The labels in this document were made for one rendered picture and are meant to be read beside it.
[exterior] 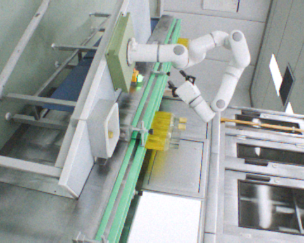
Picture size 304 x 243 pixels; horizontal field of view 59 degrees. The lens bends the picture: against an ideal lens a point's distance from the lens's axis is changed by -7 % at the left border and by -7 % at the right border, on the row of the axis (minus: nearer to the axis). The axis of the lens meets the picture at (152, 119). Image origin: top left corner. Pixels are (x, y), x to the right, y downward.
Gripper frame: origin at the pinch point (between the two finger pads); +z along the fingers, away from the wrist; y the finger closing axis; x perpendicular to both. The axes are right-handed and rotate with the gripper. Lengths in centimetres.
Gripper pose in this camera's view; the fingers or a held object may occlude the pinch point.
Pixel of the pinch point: (175, 76)
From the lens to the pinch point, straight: 152.6
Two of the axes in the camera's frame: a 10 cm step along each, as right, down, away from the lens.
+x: -4.4, 3.5, -8.2
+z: -6.4, -7.7, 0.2
